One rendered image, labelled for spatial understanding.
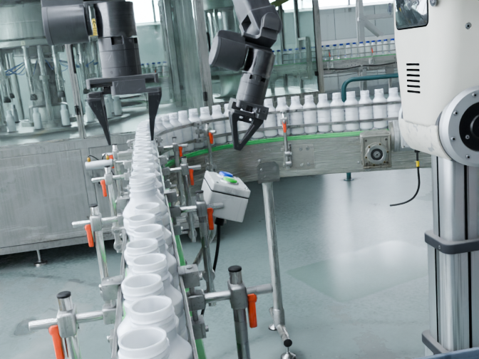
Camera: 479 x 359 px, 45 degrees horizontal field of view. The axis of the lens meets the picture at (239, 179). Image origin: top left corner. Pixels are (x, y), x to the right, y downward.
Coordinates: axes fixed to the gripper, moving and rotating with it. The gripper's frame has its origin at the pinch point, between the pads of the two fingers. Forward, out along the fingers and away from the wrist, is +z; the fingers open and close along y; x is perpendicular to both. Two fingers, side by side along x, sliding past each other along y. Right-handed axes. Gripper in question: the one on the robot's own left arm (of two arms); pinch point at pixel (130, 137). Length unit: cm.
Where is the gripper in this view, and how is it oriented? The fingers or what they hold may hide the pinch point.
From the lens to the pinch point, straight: 89.4
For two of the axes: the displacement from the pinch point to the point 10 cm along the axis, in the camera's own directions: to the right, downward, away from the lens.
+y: 9.8, -1.2, 1.4
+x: -1.6, -2.0, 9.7
